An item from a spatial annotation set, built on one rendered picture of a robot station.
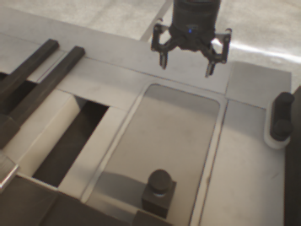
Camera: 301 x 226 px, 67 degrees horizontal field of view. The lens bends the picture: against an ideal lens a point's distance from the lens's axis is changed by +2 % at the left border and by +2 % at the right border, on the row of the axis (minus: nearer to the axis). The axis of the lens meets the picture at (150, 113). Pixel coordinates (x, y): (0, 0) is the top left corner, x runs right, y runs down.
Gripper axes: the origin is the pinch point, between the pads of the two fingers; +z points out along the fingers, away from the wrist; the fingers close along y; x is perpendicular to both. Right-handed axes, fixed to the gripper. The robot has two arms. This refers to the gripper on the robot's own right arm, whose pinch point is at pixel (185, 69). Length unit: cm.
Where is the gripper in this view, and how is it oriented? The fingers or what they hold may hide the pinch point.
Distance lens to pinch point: 48.8
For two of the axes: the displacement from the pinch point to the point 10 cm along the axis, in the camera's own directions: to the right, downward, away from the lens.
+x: 2.8, -7.7, 5.7
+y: 9.6, 2.2, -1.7
